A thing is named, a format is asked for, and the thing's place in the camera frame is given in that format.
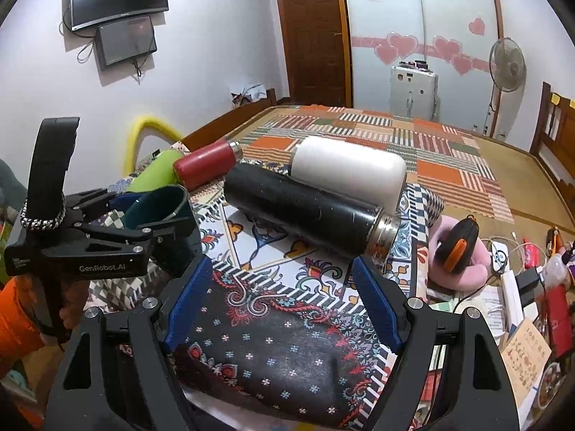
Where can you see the teal cup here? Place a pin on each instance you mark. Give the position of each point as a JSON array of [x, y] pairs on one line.
[[155, 204]]

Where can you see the person's left hand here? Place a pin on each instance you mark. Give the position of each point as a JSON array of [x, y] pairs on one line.
[[72, 303]]

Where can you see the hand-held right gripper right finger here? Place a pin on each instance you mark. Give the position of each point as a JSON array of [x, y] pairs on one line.
[[376, 309]]

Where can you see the white tile-patterned cloth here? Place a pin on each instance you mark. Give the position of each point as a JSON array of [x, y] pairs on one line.
[[269, 260]]

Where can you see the green bottle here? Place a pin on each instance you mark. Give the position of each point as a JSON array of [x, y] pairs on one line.
[[152, 170]]

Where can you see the black thermos bottle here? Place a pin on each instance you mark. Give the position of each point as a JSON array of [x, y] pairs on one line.
[[292, 206]]

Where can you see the red book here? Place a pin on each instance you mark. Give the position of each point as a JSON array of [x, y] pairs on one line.
[[559, 316]]

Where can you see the wooden bed frame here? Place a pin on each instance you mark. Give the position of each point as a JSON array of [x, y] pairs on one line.
[[224, 125]]

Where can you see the tan straw mat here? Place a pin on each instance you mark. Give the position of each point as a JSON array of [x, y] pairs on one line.
[[530, 188]]

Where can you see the orange patchwork blanket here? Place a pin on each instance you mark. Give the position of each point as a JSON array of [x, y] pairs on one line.
[[433, 157]]

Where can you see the white wardrobe with heart stickers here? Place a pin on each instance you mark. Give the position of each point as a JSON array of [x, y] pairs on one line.
[[382, 9]]

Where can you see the crumpled paper bag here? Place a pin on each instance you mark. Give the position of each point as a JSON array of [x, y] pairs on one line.
[[247, 92]]

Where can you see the brown wooden door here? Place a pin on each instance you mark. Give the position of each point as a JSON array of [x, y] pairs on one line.
[[314, 31]]

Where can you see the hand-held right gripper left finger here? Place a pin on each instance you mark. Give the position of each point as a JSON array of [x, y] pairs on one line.
[[188, 307]]

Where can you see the pink neck pillow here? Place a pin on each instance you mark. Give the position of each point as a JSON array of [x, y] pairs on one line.
[[438, 242]]

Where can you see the red bottle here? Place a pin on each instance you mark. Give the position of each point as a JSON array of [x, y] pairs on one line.
[[202, 165]]

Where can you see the white power strip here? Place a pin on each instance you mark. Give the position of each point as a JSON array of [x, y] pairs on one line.
[[511, 289]]

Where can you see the white standing fan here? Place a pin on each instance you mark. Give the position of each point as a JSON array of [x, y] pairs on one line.
[[507, 63]]

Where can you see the small black wall monitor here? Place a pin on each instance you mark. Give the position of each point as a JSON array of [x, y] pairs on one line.
[[128, 41]]

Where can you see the dark floral cloth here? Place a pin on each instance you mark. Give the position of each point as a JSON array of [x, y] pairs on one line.
[[278, 359]]

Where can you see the white bottle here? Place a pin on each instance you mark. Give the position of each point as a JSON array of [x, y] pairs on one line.
[[346, 170]]

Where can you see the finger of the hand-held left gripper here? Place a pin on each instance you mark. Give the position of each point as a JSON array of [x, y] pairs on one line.
[[155, 236], [96, 200]]

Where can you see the white box appliance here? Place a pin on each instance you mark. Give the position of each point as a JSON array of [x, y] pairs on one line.
[[411, 92]]

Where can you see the yellow foam tube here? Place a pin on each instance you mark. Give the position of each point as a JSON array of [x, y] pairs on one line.
[[134, 137]]

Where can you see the beige illustrated booklet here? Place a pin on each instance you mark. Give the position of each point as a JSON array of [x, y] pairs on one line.
[[525, 361]]

